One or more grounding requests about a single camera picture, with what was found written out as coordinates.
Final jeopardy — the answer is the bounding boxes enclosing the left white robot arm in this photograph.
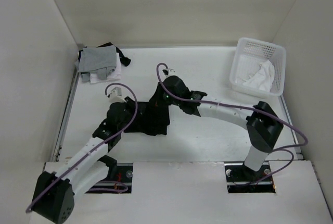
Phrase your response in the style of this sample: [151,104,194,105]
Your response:
[26,96,138,223]

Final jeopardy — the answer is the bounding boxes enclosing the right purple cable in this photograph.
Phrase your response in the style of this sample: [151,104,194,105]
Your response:
[156,63,309,186]

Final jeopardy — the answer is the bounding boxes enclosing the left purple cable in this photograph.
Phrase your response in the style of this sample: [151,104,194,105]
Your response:
[25,83,138,214]

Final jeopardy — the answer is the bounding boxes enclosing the metal table edge rail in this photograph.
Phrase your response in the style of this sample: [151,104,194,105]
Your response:
[52,43,85,162]

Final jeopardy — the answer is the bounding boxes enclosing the black tank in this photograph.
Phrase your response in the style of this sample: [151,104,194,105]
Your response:
[97,42,131,67]
[124,85,170,136]

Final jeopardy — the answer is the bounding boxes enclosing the white plastic basket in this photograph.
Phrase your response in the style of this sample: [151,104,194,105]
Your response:
[229,38,286,98]

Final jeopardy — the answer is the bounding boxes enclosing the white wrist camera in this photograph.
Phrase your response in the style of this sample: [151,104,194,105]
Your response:
[162,68,176,77]
[107,86,126,104]

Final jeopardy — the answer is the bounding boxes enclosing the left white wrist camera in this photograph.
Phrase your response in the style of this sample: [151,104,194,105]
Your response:
[107,86,126,104]

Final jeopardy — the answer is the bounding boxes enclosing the white tank top in basket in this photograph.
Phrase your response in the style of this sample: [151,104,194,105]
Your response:
[243,60,275,92]

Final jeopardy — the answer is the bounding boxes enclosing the folded grey tank top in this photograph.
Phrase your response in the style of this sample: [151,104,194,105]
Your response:
[76,45,117,83]

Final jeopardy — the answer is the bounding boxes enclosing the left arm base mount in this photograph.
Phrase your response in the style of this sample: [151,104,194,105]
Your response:
[87,155,134,194]

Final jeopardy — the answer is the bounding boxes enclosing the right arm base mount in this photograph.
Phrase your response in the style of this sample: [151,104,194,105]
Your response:
[224,163,275,193]

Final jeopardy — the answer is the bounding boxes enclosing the purple cable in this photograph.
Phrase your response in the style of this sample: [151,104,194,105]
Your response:
[156,63,309,186]
[25,83,138,214]

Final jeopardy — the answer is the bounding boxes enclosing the folded black tank top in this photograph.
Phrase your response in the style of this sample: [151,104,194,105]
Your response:
[97,42,131,67]

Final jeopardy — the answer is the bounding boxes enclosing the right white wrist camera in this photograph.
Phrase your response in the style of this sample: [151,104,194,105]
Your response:
[162,68,176,77]

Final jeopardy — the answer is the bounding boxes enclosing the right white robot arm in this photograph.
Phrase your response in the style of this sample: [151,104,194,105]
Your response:
[149,76,283,180]

